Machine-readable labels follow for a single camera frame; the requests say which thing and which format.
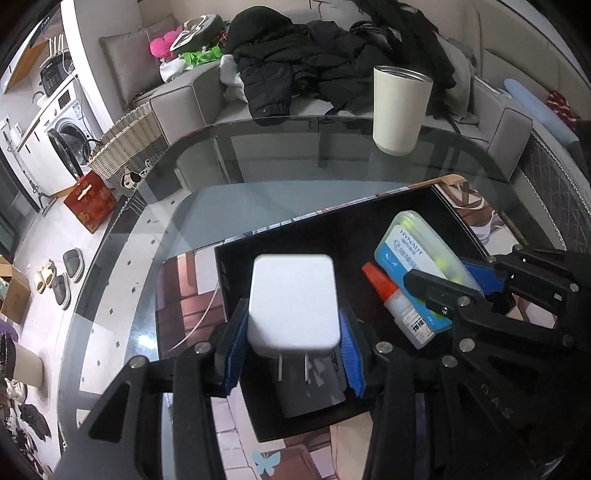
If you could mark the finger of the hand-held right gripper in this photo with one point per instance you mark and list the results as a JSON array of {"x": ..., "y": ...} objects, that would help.
[
  {"x": 434, "y": 290},
  {"x": 482, "y": 276}
]

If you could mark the wooden wall cabinet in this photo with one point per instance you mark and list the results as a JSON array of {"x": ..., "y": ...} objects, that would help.
[{"x": 25, "y": 50}]

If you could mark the black puffer jacket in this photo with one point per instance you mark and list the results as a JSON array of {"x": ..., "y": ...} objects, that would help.
[{"x": 277, "y": 69}]

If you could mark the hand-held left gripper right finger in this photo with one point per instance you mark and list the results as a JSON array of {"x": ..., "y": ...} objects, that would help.
[{"x": 353, "y": 360}]

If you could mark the white power adapter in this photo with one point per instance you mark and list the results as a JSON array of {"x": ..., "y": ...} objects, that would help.
[{"x": 291, "y": 300}]

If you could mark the white cup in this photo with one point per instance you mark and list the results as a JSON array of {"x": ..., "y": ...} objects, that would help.
[{"x": 397, "y": 110}]

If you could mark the red-capped glue bottle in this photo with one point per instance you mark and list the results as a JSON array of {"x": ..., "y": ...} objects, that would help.
[{"x": 411, "y": 323}]

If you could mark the red patterned cloth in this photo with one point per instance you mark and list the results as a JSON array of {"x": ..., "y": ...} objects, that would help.
[{"x": 563, "y": 108}]

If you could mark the metal floor stand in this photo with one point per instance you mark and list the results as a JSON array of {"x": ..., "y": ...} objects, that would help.
[{"x": 44, "y": 196}]

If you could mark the black cardboard box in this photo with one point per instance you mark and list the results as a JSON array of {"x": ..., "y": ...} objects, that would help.
[{"x": 360, "y": 240}]

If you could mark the teal plastic case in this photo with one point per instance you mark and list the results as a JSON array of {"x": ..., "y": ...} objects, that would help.
[{"x": 415, "y": 249}]

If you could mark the blue bolster pillow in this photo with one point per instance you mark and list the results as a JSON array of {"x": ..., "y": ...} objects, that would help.
[{"x": 540, "y": 108}]

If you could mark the white washing machine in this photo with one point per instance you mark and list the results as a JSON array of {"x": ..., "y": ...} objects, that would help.
[{"x": 64, "y": 110}]

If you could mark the black clothes pile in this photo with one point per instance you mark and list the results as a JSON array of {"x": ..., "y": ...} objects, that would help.
[{"x": 415, "y": 32}]

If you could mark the wicker basket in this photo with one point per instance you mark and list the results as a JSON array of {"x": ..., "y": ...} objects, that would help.
[{"x": 124, "y": 143}]

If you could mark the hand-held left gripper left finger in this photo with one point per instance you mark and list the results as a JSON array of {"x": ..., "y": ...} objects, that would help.
[{"x": 233, "y": 350}]

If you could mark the pile of dark shoes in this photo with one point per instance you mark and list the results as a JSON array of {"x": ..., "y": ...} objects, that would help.
[{"x": 25, "y": 420}]

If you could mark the grey sofa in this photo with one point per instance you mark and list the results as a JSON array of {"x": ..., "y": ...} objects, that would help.
[{"x": 194, "y": 97}]

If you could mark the printed desk mat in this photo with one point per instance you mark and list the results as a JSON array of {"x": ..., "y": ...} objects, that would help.
[{"x": 184, "y": 286}]

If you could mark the black countertop appliance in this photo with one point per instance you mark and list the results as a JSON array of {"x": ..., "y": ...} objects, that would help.
[{"x": 53, "y": 76}]

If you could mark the red gift box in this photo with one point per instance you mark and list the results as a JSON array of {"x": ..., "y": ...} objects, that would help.
[{"x": 90, "y": 203}]

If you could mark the brown cardboard box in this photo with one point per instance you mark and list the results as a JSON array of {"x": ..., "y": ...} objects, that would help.
[{"x": 14, "y": 290}]

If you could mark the pink plush toy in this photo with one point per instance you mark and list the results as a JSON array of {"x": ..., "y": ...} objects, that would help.
[{"x": 161, "y": 44}]

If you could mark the beige slipper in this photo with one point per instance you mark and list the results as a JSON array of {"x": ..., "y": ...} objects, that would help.
[
  {"x": 41, "y": 282},
  {"x": 49, "y": 270}
]

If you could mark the green and white bag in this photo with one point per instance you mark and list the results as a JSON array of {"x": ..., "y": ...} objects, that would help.
[{"x": 194, "y": 62}]

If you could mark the grey slipper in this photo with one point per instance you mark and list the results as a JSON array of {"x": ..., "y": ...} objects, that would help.
[
  {"x": 61, "y": 291},
  {"x": 74, "y": 265}
]

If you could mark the black white patterned bag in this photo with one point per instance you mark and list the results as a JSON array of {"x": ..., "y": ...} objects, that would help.
[{"x": 198, "y": 30}]

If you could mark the black quilted chair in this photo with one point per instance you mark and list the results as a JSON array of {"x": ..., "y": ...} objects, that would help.
[{"x": 558, "y": 194}]

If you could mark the grey cushion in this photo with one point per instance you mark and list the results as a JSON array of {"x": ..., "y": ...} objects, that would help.
[{"x": 134, "y": 60}]

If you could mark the white trash bin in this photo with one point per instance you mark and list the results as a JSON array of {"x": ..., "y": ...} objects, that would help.
[{"x": 30, "y": 364}]

